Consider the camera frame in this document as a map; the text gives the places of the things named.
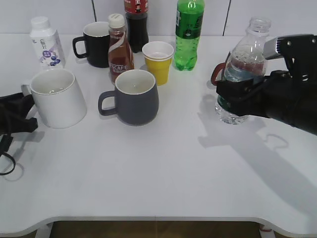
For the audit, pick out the green soda bottle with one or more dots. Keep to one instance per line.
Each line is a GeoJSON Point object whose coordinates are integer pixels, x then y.
{"type": "Point", "coordinates": [189, 19]}

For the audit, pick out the white ceramic mug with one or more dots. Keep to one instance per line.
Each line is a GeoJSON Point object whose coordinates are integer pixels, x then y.
{"type": "Point", "coordinates": [58, 97]}

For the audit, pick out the grey ceramic mug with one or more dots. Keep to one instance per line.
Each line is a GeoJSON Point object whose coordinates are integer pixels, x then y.
{"type": "Point", "coordinates": [135, 96]}

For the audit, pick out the clear water bottle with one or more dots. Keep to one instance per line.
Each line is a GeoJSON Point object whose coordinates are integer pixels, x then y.
{"type": "Point", "coordinates": [245, 61]}

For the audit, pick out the red ceramic mug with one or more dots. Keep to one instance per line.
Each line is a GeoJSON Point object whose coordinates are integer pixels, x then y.
{"type": "Point", "coordinates": [217, 74]}

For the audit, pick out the yellow paper cup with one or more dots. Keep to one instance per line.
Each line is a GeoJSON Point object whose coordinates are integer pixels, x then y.
{"type": "Point", "coordinates": [158, 58]}

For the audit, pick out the white yogurt drink bottle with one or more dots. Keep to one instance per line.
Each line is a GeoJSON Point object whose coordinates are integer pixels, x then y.
{"type": "Point", "coordinates": [46, 43]}

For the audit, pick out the Nescafe coffee bottle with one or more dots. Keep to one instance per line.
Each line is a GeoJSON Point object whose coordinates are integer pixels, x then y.
{"type": "Point", "coordinates": [120, 55]}

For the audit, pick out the black ceramic mug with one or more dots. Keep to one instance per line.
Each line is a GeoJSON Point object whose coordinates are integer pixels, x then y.
{"type": "Point", "coordinates": [96, 39]}

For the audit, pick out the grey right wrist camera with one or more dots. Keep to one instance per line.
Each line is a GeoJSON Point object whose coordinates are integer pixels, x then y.
{"type": "Point", "coordinates": [270, 50]}

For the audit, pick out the dark cola bottle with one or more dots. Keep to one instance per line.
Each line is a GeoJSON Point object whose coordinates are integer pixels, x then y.
{"type": "Point", "coordinates": [136, 12]}

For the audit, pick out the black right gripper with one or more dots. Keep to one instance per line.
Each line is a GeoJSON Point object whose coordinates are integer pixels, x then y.
{"type": "Point", "coordinates": [290, 97]}

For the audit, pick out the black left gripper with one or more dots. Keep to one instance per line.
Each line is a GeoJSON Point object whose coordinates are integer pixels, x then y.
{"type": "Point", "coordinates": [20, 105]}

